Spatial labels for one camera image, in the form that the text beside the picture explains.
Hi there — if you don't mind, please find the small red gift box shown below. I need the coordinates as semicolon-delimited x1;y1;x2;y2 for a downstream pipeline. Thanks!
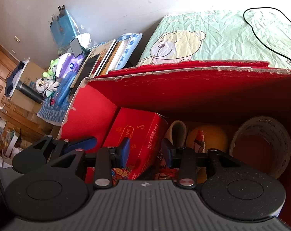
103;107;168;185

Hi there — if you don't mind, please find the black cable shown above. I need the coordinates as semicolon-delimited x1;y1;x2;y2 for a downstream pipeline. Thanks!
243;7;291;64

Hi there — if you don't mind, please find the brown packing tape roll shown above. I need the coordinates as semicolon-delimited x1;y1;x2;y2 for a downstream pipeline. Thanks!
229;116;291;179

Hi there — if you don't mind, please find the blue pencil case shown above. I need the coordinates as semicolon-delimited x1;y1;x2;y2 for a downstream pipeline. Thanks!
53;71;76;106

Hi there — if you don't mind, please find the green frog plush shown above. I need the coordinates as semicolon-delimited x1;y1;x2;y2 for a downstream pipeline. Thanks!
43;57;63;80

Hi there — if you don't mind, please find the dark cylindrical flask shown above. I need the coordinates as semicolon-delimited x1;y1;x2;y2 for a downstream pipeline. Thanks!
16;81;44;104

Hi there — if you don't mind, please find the white plush toy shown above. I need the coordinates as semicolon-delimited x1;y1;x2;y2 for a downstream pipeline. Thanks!
35;77;60;97

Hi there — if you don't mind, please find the stack of books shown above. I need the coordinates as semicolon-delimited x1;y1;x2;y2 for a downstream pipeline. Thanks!
70;38;129;88

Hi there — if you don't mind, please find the purple tissue pack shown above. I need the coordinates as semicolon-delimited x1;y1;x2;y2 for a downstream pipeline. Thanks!
56;53;84;79

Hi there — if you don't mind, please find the large red cardboard box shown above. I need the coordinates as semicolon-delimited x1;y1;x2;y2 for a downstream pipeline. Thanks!
58;61;291;226

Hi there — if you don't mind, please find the black tablet device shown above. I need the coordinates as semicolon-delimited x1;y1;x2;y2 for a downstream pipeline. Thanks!
74;54;99;88

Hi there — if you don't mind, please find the orange wooden gourd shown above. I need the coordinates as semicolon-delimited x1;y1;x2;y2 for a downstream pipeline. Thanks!
186;125;228;153

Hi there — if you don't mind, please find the green bear bedsheet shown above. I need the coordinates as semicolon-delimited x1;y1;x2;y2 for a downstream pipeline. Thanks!
137;7;291;69

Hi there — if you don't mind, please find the small black mirror stand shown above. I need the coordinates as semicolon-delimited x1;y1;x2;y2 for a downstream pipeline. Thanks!
69;38;83;57

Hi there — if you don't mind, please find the red white paper ornament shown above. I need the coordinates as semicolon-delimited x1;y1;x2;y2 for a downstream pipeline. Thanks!
194;130;206;153

